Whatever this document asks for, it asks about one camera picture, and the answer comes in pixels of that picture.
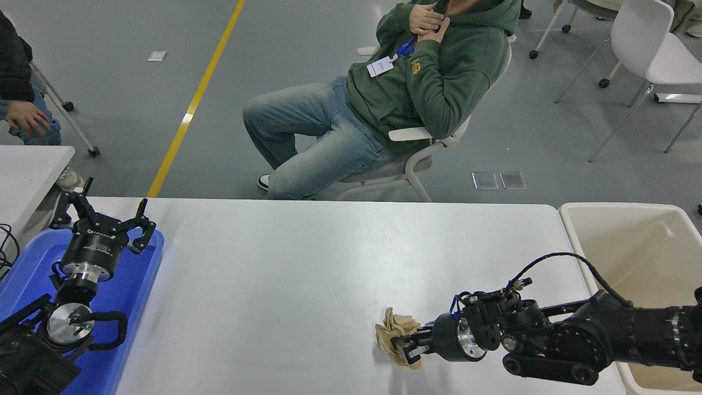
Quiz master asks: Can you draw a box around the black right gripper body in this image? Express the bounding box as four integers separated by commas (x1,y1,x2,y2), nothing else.
429,313,468,363

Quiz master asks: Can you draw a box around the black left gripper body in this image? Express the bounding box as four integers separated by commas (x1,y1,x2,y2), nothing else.
59,228,131,275

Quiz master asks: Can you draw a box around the tan paper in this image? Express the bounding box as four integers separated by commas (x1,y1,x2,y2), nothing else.
375,307,424,370

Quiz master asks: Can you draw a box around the blue lanyard with badge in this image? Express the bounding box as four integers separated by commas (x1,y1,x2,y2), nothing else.
366,36,417,78

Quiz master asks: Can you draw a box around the person's hand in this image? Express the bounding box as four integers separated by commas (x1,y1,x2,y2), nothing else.
4,100,53,137

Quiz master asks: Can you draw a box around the person's left hand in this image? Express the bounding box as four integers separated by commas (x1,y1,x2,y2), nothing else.
417,23,451,46

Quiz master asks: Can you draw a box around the person's right hand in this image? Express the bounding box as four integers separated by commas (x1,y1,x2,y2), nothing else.
409,3,446,36

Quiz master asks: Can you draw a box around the blue plastic tray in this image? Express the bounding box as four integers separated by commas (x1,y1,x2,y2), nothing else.
0,228,165,395

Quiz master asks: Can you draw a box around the white side table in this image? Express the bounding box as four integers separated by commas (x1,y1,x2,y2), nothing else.
0,145,76,242

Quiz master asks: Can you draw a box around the grey white chair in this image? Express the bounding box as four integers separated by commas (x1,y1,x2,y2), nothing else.
313,34,517,202

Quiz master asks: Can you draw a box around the large pale bin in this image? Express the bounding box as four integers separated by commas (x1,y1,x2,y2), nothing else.
558,202,702,395

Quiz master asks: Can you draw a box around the chair with black casters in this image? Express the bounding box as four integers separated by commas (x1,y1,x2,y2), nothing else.
528,0,626,89

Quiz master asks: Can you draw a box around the white shell chair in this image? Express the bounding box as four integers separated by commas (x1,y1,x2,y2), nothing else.
554,0,702,163

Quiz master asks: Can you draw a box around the metal chair frame with casters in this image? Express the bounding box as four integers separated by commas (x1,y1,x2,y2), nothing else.
30,61,101,158

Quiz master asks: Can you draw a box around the black cable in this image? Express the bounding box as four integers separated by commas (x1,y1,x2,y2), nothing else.
0,223,21,281

